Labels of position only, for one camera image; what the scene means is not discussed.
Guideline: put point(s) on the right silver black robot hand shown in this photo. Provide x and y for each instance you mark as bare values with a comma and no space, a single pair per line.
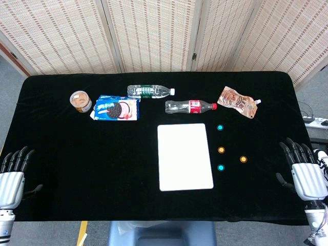
308,180

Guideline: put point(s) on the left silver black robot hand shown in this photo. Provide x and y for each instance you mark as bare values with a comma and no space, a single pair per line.
11,189

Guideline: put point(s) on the orange disc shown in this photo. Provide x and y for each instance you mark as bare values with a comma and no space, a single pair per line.
221,150
243,159

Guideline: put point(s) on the teal disc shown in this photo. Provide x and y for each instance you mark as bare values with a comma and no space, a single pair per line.
221,167
220,127

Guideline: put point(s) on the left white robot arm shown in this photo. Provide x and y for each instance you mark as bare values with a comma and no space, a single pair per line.
5,223

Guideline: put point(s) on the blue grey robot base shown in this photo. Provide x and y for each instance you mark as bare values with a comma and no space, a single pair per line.
179,233

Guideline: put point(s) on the white black sneaker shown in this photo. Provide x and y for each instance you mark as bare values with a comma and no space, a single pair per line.
322,159

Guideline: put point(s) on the white power strip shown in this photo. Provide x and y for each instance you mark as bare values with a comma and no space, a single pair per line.
316,121

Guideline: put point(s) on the black velvet tablecloth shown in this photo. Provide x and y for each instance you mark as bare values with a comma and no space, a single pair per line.
77,159

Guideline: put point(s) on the yellow floor strip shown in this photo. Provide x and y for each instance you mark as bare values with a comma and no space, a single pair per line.
82,233

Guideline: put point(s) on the brown spout drink pouch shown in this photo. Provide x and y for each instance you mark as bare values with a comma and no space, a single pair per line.
237,102

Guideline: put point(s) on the round brown snack jar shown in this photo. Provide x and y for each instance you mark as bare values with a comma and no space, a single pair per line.
81,101

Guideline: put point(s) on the white rectangular board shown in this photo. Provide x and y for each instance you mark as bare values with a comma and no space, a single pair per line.
184,157

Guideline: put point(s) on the reddish brown wooden beam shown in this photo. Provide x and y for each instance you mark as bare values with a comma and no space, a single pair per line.
12,62

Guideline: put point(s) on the blue pink Oreo box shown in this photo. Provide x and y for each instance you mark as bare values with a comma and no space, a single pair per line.
118,109

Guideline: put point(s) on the black screen hinge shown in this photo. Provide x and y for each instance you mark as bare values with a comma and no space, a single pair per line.
14,55
194,56

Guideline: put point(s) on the red label cola bottle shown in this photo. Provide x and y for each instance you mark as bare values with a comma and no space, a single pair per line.
187,106

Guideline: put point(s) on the woven folding screen panel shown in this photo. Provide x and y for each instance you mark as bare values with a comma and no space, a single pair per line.
220,33
151,33
59,33
289,36

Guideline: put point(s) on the green label water bottle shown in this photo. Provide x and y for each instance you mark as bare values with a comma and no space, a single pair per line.
148,91

